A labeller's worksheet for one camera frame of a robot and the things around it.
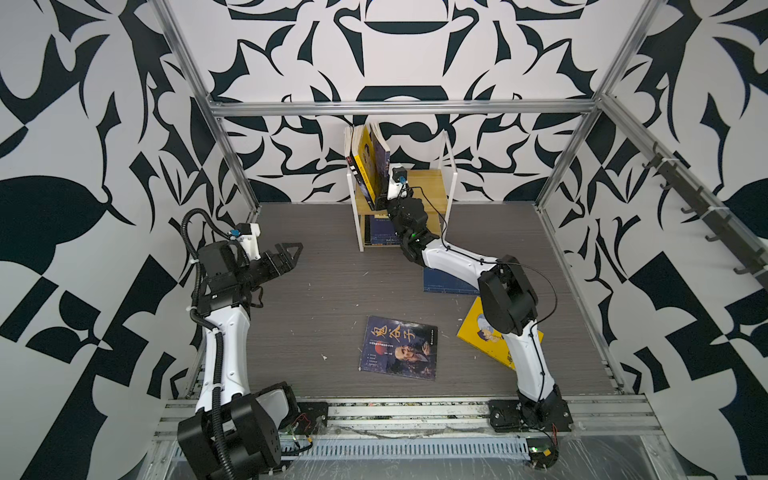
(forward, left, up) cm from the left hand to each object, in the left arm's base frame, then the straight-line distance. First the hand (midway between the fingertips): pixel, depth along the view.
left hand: (289, 246), depth 77 cm
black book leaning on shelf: (+16, -17, +11) cm, 26 cm away
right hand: (+19, -24, +8) cm, 32 cm away
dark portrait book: (-18, -28, -24) cm, 41 cm away
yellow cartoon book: (-14, -50, -24) cm, 57 cm away
